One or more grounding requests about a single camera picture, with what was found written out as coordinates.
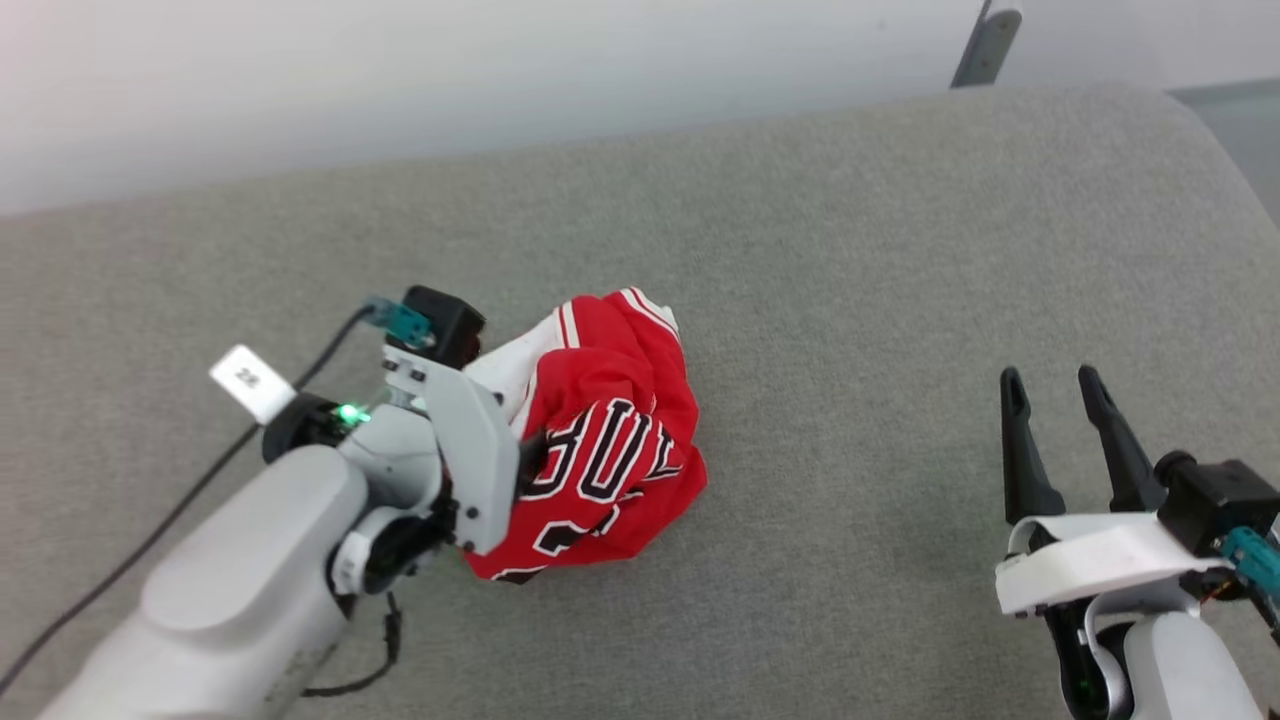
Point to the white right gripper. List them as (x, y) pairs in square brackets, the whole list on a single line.
[(1100, 560)]

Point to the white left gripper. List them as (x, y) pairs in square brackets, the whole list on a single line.
[(480, 460)]

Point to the red and white basketball jersey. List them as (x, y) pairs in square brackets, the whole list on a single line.
[(620, 400)]

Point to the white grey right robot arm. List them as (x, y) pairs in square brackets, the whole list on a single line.
[(1170, 665)]

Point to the white paper tag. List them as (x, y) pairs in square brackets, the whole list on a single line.
[(252, 382)]

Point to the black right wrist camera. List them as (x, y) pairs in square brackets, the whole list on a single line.
[(1220, 500)]

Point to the teal left camera connector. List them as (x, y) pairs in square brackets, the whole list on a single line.
[(400, 318)]

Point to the teal camera connector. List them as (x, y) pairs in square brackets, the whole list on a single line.
[(400, 318), (1258, 560)]

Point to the teal right camera connector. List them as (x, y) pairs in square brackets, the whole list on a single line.
[(1258, 560)]

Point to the grey metal bracket post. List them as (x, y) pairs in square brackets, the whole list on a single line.
[(988, 45)]

